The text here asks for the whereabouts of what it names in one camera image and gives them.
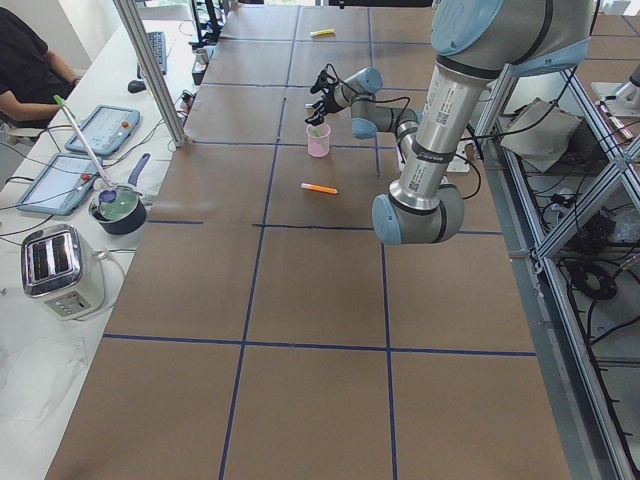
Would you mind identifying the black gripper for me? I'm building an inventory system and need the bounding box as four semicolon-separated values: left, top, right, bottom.
305;69;345;126

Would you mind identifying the yellow highlighter pen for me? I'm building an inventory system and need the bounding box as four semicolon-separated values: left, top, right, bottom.
310;28;336;38

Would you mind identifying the orange highlighter pen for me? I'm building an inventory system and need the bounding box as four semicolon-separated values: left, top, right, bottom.
300;183;339;195

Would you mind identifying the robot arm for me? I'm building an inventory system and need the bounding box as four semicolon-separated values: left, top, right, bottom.
372;0;593;245
305;64;423;160

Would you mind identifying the pink mesh pen holder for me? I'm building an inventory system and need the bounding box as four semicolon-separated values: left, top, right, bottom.
306;123;331;158

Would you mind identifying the steel cup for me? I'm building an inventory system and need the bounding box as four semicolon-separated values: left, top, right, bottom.
194;48;209;65

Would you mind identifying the black keyboard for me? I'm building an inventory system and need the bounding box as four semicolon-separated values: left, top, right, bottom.
146;31;168;75

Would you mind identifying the grey teach pendant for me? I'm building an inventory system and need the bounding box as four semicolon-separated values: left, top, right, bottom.
80;105;141;157

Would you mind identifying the dark pot with lid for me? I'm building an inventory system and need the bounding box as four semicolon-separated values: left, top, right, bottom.
88;153;150;235

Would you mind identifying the seated person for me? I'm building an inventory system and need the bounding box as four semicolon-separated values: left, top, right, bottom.
1;8;81;129

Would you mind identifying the silver toaster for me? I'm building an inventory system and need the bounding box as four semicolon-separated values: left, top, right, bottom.
21;224;106;320

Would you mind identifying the grey aluminium frame post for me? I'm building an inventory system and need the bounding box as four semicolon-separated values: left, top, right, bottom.
113;0;187;147

